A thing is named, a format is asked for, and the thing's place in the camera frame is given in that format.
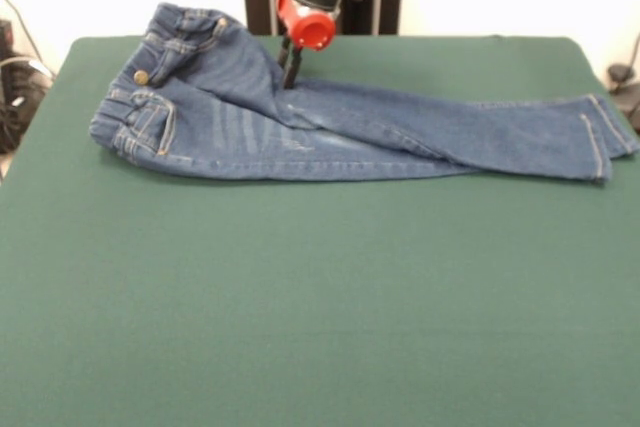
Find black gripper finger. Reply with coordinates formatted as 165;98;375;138
276;35;294;68
283;46;305;92

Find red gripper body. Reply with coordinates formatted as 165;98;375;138
275;0;342;53

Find blue denim jeans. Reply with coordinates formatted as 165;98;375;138
89;1;640;186

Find dark green table cloth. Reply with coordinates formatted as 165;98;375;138
0;35;640;427

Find black stand base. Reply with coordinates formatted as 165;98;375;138
0;19;55;154
606;63;640;131

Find thin grey cable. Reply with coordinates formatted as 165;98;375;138
0;0;42;62

